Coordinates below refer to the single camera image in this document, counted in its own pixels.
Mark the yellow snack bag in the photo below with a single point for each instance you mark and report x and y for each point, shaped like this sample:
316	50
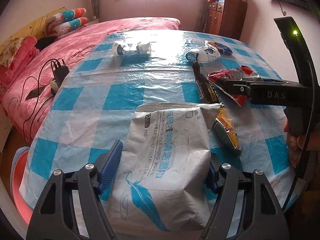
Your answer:
224	128

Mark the yellow wooden headboard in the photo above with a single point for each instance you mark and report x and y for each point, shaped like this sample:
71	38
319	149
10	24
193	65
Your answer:
34	29

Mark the pink folded blanket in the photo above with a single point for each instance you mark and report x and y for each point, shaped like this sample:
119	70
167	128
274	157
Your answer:
24	56

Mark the brown wooden cabinet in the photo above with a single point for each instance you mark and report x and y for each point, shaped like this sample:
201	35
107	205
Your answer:
226	18

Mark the red black snack wrapper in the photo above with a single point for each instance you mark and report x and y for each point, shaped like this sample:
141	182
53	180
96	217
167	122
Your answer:
225	79

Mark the black cloth on bed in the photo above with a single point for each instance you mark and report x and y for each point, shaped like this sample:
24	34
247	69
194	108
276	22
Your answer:
45	42

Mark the small blue snack wrapper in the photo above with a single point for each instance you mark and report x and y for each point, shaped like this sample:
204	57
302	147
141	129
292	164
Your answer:
221	48

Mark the black phone on bed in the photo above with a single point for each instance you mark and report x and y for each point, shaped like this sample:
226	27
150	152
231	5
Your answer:
35	93

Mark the blue white checkered tablecloth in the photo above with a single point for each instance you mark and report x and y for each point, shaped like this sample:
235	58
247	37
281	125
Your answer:
98	98

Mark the pink floral bed cover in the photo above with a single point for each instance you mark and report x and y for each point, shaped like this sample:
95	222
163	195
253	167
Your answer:
28	115

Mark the upper cartoon pillow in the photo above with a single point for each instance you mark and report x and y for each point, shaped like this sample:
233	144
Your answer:
65	16

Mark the black power adapter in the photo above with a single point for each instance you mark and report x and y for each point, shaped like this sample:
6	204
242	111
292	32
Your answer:
60	70

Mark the red plastic trash bin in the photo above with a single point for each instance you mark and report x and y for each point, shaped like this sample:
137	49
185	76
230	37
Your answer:
17	170

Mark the white feather wet wipes pack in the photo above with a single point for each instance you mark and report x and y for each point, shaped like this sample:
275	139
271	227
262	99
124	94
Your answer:
159	183

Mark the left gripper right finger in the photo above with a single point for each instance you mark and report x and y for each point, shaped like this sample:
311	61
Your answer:
246	206

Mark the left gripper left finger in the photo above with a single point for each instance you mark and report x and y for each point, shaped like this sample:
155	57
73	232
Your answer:
54	214

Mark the black gold coffee bar wrapper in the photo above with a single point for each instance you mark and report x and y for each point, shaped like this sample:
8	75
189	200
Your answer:
206	91

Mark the cartoon pillow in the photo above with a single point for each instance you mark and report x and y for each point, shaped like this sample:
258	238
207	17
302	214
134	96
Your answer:
65	16
59	29

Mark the floral cushion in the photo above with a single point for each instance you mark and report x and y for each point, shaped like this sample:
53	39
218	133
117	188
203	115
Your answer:
8	54

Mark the lower cartoon pillow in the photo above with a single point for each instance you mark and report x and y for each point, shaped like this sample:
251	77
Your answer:
59	29

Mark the blue white tissue pack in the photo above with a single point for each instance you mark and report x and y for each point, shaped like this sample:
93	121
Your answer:
203	54

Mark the person's right hand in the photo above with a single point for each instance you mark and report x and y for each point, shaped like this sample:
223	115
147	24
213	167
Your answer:
295	144

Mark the white blue bottle wrapper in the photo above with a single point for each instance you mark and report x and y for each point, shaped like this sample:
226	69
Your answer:
128	49

